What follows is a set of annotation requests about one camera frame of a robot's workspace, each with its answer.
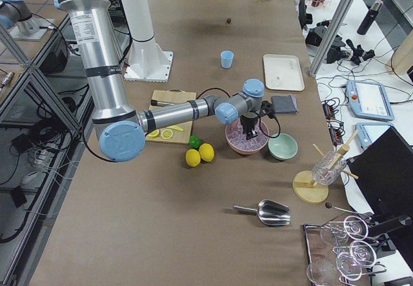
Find lemon slice lower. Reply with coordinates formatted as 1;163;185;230
161;128;174;139

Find black tray of glasses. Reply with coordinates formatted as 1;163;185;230
301;213;413;286

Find steel ice scoop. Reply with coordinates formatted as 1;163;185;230
232;199;291;227

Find teach pendant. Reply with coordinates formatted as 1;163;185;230
345;80;394;121
355;122;393;150

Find black monitor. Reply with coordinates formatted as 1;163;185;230
347;127;412;218

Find pink bowl of ice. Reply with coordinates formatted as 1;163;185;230
225;119;269;155

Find yellow lemon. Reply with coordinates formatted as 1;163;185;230
185;148;201;167
198;143;215;162

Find wooden cup stand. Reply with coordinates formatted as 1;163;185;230
293;130;359;204

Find yellow lemon lower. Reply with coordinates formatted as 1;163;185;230
185;148;201;167

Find yellow lemon upper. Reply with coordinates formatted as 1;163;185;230
198;143;215;162

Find bamboo cutting board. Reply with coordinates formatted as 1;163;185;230
146;90;196;145

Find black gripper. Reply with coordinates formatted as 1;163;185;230
240;112;259;140

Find steel muddler black tip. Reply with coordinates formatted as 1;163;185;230
150;99;176;107

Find teach pendant lower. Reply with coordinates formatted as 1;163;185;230
355;122;393;150

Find clear glass on stand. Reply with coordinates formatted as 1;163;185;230
311;151;346;185

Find grey folded cloth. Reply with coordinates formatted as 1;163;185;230
271;95;299;114

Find black bottle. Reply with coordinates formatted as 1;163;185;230
356;0;383;35

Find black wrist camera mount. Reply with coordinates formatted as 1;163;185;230
259;101;276;119

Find empty green bowl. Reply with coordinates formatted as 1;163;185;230
268;133;298;161

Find teach pendant upper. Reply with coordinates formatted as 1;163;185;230
345;80;394;121

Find light blue cup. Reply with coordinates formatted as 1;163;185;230
220;50;234;69

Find lemon half upper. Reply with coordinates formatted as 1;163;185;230
146;129;161;138

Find aluminium frame post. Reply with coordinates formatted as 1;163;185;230
308;0;353;77

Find cream rabbit tray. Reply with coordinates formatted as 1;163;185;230
263;54;305;92

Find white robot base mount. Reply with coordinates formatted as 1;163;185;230
121;0;174;83

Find yellow plastic knife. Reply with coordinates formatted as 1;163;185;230
166;125;184;132

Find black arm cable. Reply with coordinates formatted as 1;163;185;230
193;87;280;139

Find green lime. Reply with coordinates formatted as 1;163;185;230
188;135;203;149

